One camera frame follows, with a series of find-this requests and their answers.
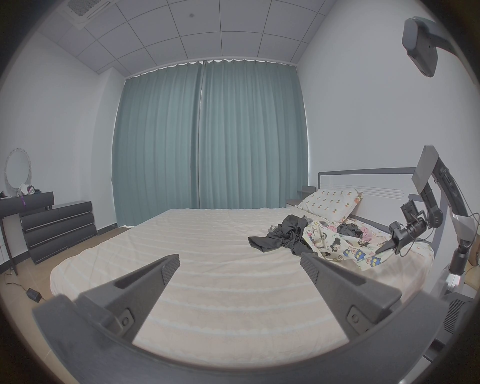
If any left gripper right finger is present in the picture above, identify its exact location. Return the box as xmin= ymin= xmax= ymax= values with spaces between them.
xmin=300 ymin=252 xmax=403 ymax=342

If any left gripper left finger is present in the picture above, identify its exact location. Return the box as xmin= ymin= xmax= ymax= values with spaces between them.
xmin=77 ymin=254 xmax=181 ymax=343

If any white printed pyjama top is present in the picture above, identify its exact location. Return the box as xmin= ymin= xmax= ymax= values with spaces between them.
xmin=302 ymin=219 xmax=391 ymax=271

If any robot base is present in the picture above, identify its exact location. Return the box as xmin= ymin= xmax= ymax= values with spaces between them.
xmin=422 ymin=264 xmax=480 ymax=376

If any bed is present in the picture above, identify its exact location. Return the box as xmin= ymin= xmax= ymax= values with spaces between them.
xmin=50 ymin=167 xmax=447 ymax=372

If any pink garment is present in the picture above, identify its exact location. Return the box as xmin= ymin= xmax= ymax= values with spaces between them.
xmin=324 ymin=222 xmax=376 ymax=241

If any dark grey garment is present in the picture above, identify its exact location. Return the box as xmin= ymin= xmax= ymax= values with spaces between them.
xmin=336 ymin=222 xmax=364 ymax=239

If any white printed pillow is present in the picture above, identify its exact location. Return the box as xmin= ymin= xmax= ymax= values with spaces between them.
xmin=297 ymin=188 xmax=364 ymax=225

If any black chest of drawers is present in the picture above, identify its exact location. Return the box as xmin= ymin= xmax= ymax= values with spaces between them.
xmin=20 ymin=201 xmax=97 ymax=265

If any grey bedside table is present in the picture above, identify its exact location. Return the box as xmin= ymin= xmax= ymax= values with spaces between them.
xmin=286 ymin=185 xmax=316 ymax=208

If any black garment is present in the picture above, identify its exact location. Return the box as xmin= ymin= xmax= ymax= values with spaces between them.
xmin=247 ymin=214 xmax=315 ymax=256

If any black dressing table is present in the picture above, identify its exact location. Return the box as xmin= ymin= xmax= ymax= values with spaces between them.
xmin=0 ymin=191 xmax=54 ymax=276

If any round white mirror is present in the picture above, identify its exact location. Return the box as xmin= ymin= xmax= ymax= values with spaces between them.
xmin=5 ymin=148 xmax=31 ymax=196

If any blue-green curtain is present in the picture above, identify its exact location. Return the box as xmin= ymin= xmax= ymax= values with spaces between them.
xmin=112 ymin=58 xmax=310 ymax=227

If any white ceiling air conditioner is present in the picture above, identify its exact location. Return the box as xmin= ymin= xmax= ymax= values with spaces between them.
xmin=62 ymin=0 xmax=113 ymax=30

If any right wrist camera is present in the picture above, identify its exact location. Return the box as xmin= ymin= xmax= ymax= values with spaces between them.
xmin=400 ymin=200 xmax=425 ymax=226

